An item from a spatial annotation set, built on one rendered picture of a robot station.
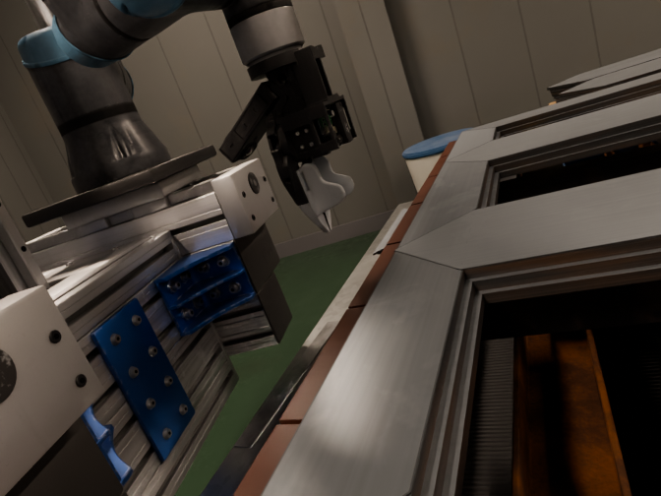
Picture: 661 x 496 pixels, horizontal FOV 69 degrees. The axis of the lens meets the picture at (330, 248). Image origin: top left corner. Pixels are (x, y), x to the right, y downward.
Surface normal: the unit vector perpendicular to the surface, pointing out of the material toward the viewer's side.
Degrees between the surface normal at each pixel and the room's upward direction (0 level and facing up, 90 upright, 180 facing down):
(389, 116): 90
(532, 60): 90
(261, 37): 90
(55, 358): 90
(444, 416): 0
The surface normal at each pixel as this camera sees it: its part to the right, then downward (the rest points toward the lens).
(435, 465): -0.33, -0.90
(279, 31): 0.40, 0.14
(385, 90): -0.15, 0.35
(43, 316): 0.93, -0.26
